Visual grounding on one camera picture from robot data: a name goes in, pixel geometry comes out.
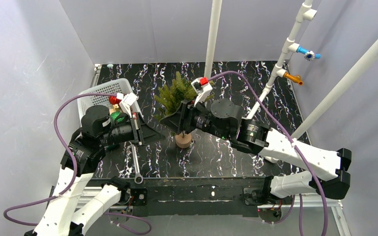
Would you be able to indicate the blue tap valve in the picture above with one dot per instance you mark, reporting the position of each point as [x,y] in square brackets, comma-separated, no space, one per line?
[308,54]

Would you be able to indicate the black front mounting rail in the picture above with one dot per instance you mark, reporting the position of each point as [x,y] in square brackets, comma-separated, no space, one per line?
[198,195]

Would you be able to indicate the small green christmas tree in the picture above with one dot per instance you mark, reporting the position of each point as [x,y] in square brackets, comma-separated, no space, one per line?
[170,98]

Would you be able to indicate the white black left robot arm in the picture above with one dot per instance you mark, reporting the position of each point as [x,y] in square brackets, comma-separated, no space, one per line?
[79,163]

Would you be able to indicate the green glitter bauble ornament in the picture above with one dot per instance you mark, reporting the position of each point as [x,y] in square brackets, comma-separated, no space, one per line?
[118,117]

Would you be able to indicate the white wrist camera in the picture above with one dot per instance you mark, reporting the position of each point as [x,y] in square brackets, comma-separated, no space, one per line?
[128,103]
[202,88]

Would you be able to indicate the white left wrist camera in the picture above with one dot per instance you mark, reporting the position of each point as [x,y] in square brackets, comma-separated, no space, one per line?
[128,103]

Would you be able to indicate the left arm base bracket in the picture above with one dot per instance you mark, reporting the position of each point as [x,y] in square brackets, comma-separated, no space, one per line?
[132,199]

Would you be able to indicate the red bauble ornament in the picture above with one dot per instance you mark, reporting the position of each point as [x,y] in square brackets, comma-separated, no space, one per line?
[113,100]

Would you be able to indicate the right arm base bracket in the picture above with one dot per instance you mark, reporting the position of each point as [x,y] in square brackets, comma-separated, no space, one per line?
[269,206]

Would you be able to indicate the orange brass tap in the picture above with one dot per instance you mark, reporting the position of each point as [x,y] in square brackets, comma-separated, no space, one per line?
[294,78]

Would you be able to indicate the silver combination wrench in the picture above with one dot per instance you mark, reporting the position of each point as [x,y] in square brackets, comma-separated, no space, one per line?
[138,179]

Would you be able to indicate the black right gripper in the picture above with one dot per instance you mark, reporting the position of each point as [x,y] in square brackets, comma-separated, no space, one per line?
[186,116]

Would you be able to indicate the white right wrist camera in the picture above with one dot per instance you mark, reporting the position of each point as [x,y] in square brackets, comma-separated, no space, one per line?
[202,88]

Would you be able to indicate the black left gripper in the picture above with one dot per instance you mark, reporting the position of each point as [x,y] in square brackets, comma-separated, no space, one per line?
[137,129]

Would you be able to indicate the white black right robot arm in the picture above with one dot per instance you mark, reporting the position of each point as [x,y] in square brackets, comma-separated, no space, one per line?
[324,172]

